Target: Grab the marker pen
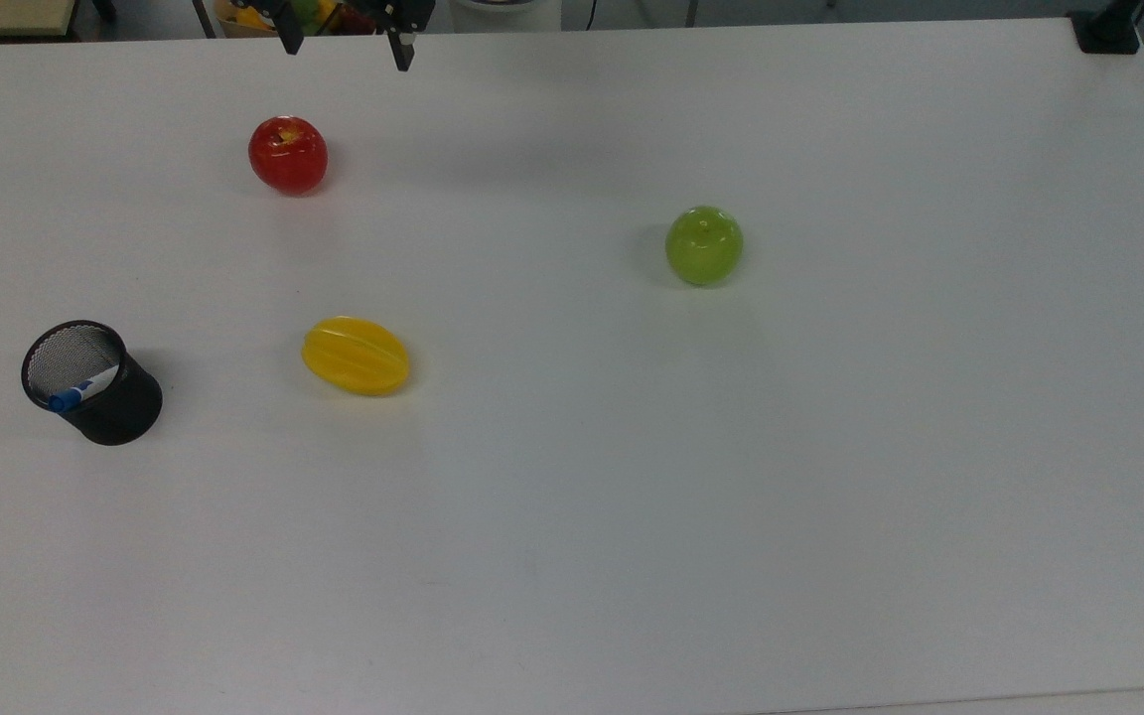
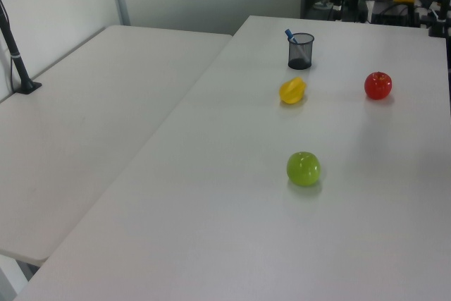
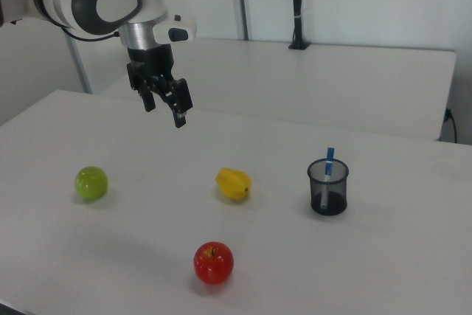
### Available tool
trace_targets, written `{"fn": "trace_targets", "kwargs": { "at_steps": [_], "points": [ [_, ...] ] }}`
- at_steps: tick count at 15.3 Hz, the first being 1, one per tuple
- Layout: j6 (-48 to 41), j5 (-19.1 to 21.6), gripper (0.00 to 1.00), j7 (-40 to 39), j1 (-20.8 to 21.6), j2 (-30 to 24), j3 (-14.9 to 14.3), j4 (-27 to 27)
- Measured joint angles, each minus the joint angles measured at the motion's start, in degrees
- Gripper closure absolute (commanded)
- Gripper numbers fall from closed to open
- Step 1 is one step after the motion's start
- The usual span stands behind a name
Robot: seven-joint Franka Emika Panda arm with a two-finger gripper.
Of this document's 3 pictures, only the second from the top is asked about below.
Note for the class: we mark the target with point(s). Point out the blue white marker pen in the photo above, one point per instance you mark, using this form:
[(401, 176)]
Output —
[(290, 36)]

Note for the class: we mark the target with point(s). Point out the black mesh pen cup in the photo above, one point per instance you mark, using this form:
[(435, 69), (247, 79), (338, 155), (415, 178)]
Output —
[(300, 55)]

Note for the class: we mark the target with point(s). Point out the yellow toy starfruit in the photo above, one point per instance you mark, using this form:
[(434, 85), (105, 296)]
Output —
[(292, 91)]

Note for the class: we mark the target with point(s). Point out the green toy apple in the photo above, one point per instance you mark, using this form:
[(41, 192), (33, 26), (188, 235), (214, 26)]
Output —
[(303, 168)]

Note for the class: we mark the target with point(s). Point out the white side table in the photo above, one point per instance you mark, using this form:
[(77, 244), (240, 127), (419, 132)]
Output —
[(88, 121)]

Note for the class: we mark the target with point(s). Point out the red toy apple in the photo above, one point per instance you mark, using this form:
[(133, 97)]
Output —
[(377, 85)]

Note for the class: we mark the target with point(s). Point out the black box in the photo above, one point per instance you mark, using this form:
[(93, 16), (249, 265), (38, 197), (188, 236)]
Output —
[(391, 15)]

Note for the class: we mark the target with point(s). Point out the black camera stand pole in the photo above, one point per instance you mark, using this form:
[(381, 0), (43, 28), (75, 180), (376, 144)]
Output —
[(14, 55)]

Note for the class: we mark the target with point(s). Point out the black clamp mount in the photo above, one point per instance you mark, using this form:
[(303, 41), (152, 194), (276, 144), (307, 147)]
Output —
[(440, 20)]

